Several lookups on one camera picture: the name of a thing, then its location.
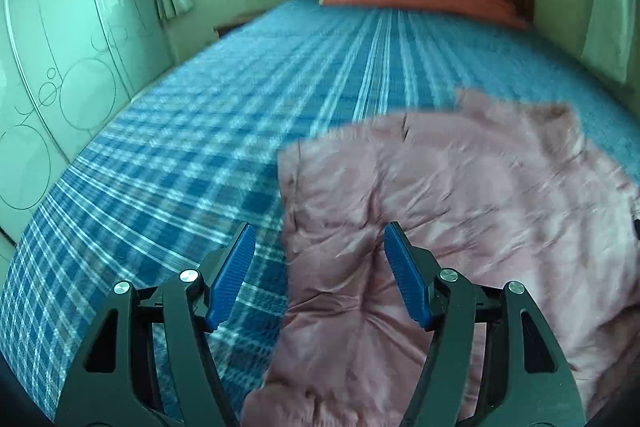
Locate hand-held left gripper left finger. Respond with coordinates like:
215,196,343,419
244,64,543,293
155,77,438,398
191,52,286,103
54,222,258,427

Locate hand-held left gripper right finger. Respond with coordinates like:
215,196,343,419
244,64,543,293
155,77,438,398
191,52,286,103
384,222,587,427

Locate pink down jacket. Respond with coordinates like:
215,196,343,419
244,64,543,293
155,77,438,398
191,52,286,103
242,88,640,427

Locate bed with blue plaid sheet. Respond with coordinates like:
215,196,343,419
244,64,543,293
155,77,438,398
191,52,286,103
0,0,640,427

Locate dark wooden nightstand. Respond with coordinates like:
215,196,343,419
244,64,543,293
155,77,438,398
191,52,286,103
213,12,261,38

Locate white wardrobe with circle pattern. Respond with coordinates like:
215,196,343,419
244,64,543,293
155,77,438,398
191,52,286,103
0,0,171,248

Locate white door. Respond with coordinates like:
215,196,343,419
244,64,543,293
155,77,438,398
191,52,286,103
582,0,633,85

